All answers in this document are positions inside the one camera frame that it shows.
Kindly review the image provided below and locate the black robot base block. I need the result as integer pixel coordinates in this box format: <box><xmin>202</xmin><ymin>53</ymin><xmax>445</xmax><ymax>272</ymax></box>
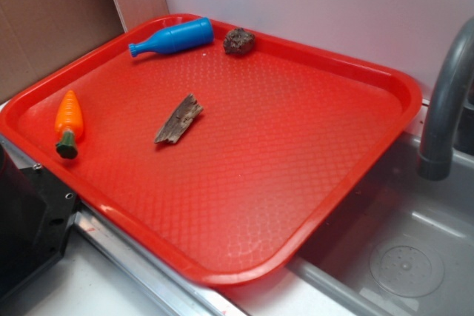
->
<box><xmin>1</xmin><ymin>148</ymin><xmax>79</xmax><ymax>300</ymax></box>

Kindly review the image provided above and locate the brown wood chip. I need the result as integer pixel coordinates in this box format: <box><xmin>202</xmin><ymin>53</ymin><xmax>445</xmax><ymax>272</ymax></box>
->
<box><xmin>153</xmin><ymin>93</ymin><xmax>204</xmax><ymax>144</ymax></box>

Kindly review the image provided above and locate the red plastic tray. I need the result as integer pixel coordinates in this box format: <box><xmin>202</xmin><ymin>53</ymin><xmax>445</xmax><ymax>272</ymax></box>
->
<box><xmin>1</xmin><ymin>14</ymin><xmax>422</xmax><ymax>286</ymax></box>

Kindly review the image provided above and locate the dark brown rock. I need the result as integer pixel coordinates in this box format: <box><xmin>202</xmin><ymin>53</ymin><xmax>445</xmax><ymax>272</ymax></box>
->
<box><xmin>223</xmin><ymin>27</ymin><xmax>256</xmax><ymax>55</ymax></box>

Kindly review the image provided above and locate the blue toy bottle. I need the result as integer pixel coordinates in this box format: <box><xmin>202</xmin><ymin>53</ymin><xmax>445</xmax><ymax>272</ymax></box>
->
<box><xmin>128</xmin><ymin>18</ymin><xmax>214</xmax><ymax>58</ymax></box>

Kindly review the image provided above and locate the orange toy carrot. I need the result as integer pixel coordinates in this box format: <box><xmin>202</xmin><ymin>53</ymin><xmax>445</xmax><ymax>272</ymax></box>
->
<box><xmin>54</xmin><ymin>90</ymin><xmax>84</xmax><ymax>159</ymax></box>

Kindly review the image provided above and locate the grey toy faucet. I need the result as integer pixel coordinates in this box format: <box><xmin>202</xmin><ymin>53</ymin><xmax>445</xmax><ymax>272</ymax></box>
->
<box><xmin>417</xmin><ymin>19</ymin><xmax>473</xmax><ymax>181</ymax></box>

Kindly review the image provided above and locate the grey plastic sink basin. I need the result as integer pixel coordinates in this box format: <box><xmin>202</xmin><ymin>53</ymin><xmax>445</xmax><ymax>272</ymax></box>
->
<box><xmin>225</xmin><ymin>135</ymin><xmax>473</xmax><ymax>315</ymax></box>

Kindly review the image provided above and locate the brown cardboard panel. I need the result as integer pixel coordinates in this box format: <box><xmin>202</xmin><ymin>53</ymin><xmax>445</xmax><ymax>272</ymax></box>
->
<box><xmin>1</xmin><ymin>0</ymin><xmax>123</xmax><ymax>102</ymax></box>

